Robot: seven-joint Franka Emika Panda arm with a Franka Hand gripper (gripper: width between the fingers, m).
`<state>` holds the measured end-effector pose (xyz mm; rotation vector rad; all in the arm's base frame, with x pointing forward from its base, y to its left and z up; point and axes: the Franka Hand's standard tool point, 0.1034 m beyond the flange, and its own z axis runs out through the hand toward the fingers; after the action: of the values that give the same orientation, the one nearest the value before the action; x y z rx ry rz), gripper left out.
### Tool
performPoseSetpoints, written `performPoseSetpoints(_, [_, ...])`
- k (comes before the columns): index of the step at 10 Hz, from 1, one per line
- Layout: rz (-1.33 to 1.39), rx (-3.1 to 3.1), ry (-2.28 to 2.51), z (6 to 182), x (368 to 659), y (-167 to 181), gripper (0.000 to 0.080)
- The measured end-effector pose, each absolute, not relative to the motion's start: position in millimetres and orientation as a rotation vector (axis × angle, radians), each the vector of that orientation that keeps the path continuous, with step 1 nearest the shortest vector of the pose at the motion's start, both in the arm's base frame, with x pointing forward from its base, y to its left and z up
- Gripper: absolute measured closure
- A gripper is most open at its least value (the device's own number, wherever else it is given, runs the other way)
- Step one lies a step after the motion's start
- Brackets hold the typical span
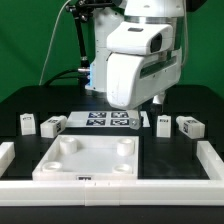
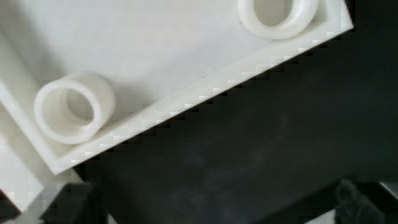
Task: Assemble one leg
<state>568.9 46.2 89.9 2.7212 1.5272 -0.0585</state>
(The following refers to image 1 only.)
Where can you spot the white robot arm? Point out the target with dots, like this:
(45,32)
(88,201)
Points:
(172,12)

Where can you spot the white square table top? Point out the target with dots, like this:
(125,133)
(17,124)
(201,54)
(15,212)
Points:
(89,157)

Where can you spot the white marker sheet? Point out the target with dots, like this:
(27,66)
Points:
(109,119)

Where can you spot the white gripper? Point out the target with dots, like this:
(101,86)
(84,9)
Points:
(142,64)

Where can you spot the white U-shaped fence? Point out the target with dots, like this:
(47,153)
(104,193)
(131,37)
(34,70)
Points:
(115,193)

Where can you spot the black camera stand pole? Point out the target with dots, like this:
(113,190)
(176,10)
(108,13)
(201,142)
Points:
(82,11)

